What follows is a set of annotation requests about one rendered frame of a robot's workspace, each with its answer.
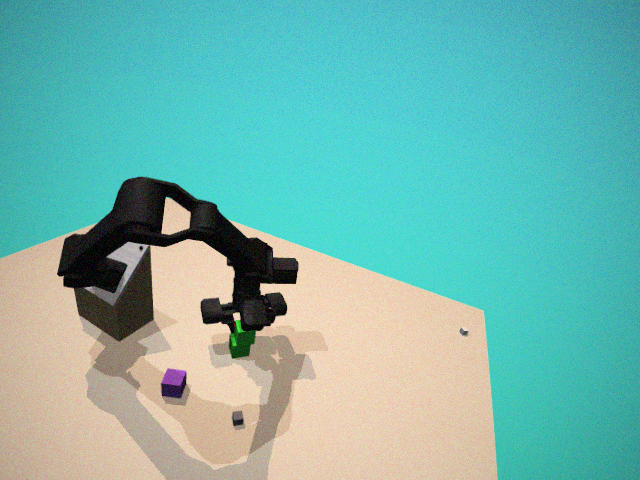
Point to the green block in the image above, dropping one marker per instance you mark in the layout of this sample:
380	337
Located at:
237	351
243	337

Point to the purple cube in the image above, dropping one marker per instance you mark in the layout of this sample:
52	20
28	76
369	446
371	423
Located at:
173	383

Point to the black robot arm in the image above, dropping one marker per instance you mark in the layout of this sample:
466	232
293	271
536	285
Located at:
137	217

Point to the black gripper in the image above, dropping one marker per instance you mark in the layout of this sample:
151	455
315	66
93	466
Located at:
213	312

